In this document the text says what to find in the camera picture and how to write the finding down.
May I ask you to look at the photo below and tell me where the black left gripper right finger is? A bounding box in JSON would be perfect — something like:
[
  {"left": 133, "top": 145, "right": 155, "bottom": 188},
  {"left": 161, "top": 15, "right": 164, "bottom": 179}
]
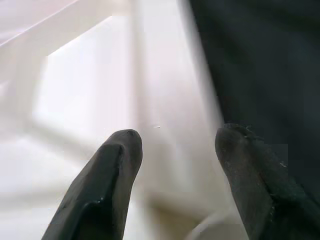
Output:
[{"left": 214, "top": 123, "right": 320, "bottom": 240}]

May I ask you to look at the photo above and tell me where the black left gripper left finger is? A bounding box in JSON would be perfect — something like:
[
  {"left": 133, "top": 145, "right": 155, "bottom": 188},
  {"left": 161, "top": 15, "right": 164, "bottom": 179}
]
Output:
[{"left": 41, "top": 128, "right": 144, "bottom": 240}]

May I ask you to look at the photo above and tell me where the white plastic table top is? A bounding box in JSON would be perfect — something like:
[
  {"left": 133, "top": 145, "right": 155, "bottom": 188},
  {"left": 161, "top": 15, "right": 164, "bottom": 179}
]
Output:
[{"left": 0, "top": 0, "right": 251, "bottom": 240}]

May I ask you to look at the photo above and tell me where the black table cloth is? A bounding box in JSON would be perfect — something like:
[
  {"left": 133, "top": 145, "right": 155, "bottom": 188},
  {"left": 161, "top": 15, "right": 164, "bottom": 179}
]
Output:
[{"left": 186, "top": 0, "right": 320, "bottom": 201}]

